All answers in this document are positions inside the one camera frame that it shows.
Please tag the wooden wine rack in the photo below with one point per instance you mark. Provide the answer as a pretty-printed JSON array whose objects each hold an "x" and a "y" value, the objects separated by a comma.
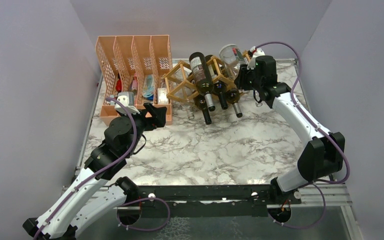
[{"x": 222, "y": 76}]

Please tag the light blue tube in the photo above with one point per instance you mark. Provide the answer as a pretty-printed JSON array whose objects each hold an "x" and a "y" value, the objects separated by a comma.
[{"x": 112, "y": 103}]

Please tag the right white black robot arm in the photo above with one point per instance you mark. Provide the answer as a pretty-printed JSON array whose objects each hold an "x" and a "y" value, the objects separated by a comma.
[{"x": 322, "y": 153}]

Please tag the orange plastic file organizer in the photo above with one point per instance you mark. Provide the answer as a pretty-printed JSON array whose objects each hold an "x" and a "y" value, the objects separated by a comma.
[{"x": 130, "y": 55}]

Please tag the white wine bottle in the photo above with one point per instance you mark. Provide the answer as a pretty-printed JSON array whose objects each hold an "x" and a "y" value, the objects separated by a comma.
[{"x": 202, "y": 78}]

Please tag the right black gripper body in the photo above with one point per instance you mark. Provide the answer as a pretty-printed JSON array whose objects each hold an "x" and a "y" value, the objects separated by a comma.
[{"x": 247, "y": 79}]

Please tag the white stapler box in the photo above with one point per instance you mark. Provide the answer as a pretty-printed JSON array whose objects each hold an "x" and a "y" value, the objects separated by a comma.
[{"x": 162, "y": 96}]

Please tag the clear glass jar silver lid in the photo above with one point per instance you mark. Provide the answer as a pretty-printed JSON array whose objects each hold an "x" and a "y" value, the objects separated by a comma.
[{"x": 232, "y": 59}]

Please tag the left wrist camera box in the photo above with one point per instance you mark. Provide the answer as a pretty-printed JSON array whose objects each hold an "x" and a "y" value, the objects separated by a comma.
[{"x": 127, "y": 103}]

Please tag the red item in organizer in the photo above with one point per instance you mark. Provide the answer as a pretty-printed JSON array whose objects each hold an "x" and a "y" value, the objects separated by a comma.
[{"x": 119, "y": 84}]

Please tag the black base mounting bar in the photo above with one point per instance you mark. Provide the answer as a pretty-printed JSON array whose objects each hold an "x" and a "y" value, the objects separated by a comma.
[{"x": 204, "y": 201}]

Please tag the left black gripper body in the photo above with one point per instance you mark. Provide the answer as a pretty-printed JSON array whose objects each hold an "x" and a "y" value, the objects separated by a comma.
[{"x": 141, "y": 123}]

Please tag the blue item in organizer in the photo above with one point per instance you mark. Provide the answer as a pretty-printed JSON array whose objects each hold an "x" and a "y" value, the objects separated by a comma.
[{"x": 148, "y": 87}]

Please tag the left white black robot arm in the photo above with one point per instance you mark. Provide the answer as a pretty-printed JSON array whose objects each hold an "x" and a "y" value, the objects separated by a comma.
[{"x": 75, "y": 211}]

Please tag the pink item in organizer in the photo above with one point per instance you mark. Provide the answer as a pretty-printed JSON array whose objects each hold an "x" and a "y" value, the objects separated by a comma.
[{"x": 134, "y": 85}]

